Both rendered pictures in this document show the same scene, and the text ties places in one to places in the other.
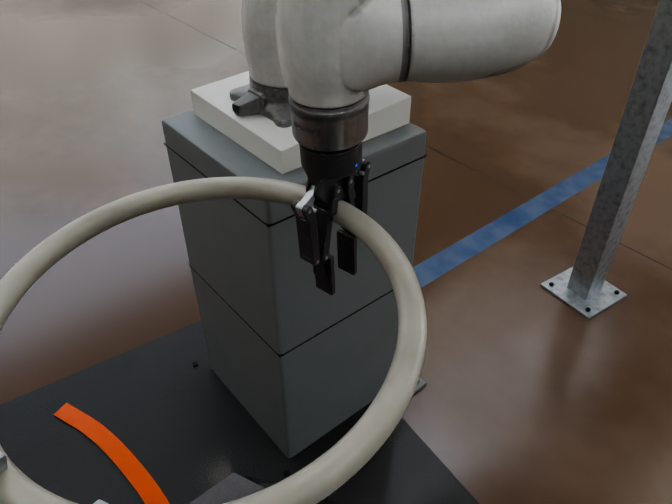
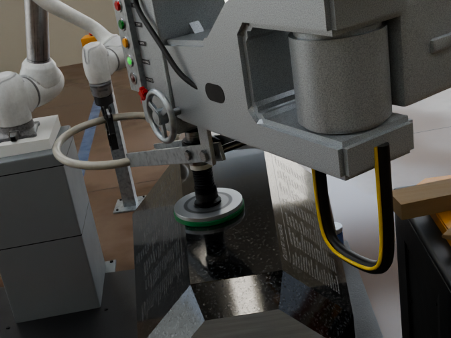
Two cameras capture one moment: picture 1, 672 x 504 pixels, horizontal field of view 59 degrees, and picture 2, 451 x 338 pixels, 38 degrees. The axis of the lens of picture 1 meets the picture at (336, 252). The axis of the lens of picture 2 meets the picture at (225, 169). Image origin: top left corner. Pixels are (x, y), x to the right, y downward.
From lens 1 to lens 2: 228 cm
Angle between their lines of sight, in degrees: 48
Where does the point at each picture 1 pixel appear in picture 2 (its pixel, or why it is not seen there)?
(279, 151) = (47, 139)
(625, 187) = (121, 140)
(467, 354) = (117, 245)
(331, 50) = (107, 65)
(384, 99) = (51, 119)
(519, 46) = not seen: hidden behind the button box
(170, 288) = not seen: outside the picture
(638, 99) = not seen: hidden behind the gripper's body
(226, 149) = (17, 157)
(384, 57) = (115, 63)
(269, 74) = (19, 119)
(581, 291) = (131, 202)
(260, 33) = (13, 104)
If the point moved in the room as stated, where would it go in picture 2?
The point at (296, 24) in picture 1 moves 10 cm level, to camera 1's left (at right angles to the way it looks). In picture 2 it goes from (98, 62) to (80, 68)
